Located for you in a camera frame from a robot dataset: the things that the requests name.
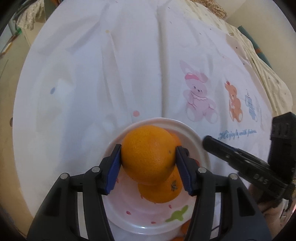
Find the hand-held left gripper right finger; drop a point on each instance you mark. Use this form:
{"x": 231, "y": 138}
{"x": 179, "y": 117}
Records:
{"x": 183, "y": 171}

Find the brown floral pillow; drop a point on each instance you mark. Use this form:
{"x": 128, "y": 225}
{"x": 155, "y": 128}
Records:
{"x": 210, "y": 7}

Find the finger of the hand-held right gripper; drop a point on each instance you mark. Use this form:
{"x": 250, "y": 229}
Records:
{"x": 222, "y": 148}

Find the person's right hand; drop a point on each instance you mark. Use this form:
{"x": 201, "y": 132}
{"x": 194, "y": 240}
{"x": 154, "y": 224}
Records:
{"x": 263, "y": 204}

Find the teal pillow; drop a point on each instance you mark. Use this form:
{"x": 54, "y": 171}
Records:
{"x": 256, "y": 48}

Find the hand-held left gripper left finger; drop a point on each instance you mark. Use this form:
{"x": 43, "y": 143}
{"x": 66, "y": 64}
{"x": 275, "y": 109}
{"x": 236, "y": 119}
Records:
{"x": 112, "y": 171}

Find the large orange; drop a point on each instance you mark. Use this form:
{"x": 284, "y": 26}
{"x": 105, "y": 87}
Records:
{"x": 148, "y": 155}
{"x": 159, "y": 192}

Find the white printed blanket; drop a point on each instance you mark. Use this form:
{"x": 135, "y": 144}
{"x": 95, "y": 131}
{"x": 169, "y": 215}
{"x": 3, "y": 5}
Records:
{"x": 115, "y": 69}

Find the cream floral quilt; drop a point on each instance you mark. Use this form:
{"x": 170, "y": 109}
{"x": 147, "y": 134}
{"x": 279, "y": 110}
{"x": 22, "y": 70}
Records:
{"x": 254, "y": 69}

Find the floral cloth cover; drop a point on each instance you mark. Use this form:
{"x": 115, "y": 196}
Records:
{"x": 30, "y": 14}

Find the pink speckled plate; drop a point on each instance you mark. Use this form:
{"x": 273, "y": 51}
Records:
{"x": 143, "y": 217}

